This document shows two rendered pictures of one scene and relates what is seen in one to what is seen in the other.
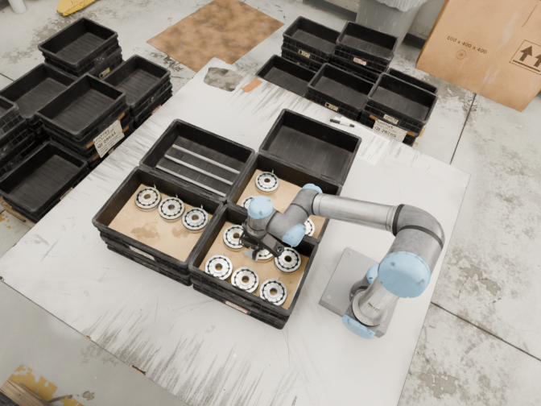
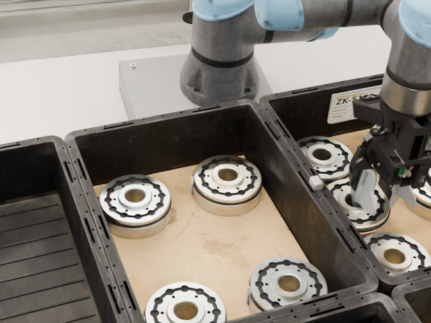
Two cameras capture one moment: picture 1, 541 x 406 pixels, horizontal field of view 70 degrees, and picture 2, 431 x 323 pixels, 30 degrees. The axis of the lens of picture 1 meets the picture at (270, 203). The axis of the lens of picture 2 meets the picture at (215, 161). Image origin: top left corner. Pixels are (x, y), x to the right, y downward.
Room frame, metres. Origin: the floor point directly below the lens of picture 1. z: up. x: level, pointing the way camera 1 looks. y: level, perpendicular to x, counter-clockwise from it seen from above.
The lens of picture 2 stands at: (1.35, 0.54, 1.66)
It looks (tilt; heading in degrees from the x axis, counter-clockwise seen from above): 41 degrees down; 232
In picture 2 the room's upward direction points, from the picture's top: 4 degrees clockwise
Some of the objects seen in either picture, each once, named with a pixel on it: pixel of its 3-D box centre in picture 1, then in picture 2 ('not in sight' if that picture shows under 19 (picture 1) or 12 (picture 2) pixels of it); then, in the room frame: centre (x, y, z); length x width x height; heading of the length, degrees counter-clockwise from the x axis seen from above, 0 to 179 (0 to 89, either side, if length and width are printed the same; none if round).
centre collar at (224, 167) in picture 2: not in sight; (228, 175); (0.78, -0.14, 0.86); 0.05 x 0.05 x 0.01
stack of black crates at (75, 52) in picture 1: (88, 68); not in sight; (1.98, 1.38, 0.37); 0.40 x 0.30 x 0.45; 160
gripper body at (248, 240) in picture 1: (254, 234); (401, 140); (0.64, 0.03, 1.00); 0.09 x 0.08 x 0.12; 73
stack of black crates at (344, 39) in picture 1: (358, 66); not in sight; (2.54, -0.46, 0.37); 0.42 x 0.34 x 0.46; 70
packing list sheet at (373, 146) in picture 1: (356, 138); not in sight; (1.47, -0.39, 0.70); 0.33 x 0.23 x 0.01; 70
